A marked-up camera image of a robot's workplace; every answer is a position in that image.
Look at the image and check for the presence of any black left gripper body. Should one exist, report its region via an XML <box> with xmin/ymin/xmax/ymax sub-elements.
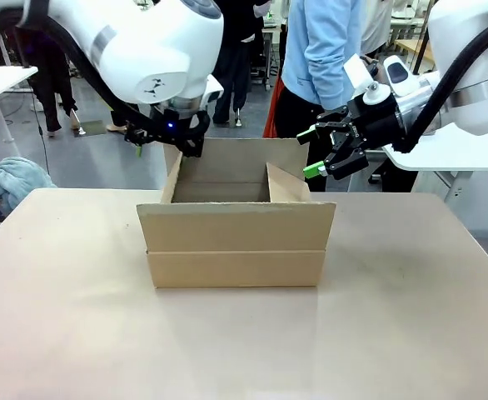
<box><xmin>152</xmin><ymin>106</ymin><xmax>211</xmax><ymax>145</ymax></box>

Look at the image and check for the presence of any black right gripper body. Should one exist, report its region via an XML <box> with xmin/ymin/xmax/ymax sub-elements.
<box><xmin>343</xmin><ymin>92</ymin><xmax>405</xmax><ymax>150</ymax></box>

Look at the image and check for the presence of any brown cardboard box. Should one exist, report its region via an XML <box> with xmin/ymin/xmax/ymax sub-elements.
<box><xmin>136</xmin><ymin>137</ymin><xmax>337</xmax><ymax>289</ymax></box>

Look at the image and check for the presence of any dark floor mat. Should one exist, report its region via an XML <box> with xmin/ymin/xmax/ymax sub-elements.
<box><xmin>76</xmin><ymin>119</ymin><xmax>105</xmax><ymax>137</ymax></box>

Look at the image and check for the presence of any person in light blue sweater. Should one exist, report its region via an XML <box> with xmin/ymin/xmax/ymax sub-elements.
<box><xmin>264</xmin><ymin>0</ymin><xmax>420</xmax><ymax>193</ymax></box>

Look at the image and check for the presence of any person in black clothes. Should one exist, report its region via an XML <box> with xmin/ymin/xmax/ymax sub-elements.
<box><xmin>212</xmin><ymin>0</ymin><xmax>270</xmax><ymax>127</ymax></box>

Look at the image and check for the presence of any wooden background table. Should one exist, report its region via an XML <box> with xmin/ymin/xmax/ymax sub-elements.
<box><xmin>393</xmin><ymin>38</ymin><xmax>436</xmax><ymax>66</ymax></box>

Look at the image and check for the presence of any large white work table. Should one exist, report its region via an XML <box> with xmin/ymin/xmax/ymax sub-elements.
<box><xmin>380</xmin><ymin>124</ymin><xmax>488</xmax><ymax>197</ymax></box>

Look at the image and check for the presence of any person in white shirt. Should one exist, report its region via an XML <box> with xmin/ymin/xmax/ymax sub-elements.
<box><xmin>361</xmin><ymin>0</ymin><xmax>395</xmax><ymax>58</ymax></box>

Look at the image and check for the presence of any person in black trousers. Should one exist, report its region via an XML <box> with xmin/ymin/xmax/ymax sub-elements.
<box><xmin>17</xmin><ymin>24</ymin><xmax>81</xmax><ymax>138</ymax></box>

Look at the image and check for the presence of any light blue towel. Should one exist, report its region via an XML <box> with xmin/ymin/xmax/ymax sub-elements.
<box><xmin>0</xmin><ymin>156</ymin><xmax>57</xmax><ymax>212</ymax></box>

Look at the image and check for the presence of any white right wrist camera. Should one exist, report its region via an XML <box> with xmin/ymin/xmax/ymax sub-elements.
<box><xmin>343</xmin><ymin>53</ymin><xmax>391</xmax><ymax>106</ymax></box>

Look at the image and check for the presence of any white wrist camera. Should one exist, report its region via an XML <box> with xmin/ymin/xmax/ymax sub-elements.
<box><xmin>343</xmin><ymin>53</ymin><xmax>391</xmax><ymax>106</ymax></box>
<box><xmin>202</xmin><ymin>75</ymin><xmax>225</xmax><ymax>103</ymax></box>

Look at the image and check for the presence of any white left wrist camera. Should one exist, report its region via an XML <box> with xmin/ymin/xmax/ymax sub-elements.
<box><xmin>202</xmin><ymin>75</ymin><xmax>225</xmax><ymax>103</ymax></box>

